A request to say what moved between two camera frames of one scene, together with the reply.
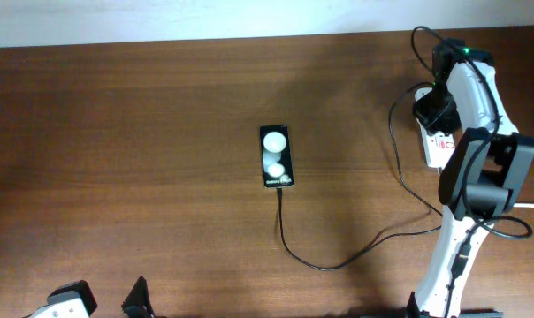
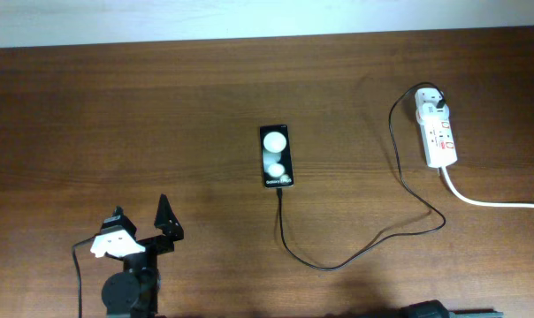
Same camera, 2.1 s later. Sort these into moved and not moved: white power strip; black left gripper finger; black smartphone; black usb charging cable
Moved: black left gripper finger
Not moved: black usb charging cable; black smartphone; white power strip
